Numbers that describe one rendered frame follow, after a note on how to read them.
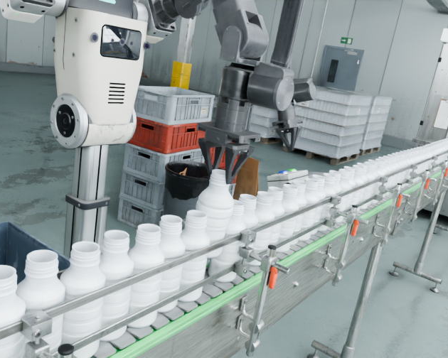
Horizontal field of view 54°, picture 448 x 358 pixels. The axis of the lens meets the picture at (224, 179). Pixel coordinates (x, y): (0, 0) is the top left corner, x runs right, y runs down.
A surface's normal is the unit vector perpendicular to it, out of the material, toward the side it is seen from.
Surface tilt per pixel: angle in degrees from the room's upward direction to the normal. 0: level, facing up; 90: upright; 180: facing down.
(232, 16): 90
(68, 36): 90
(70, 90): 101
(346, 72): 90
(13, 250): 90
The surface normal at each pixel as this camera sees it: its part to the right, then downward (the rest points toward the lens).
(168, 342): 0.79, 0.29
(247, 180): -0.58, 0.29
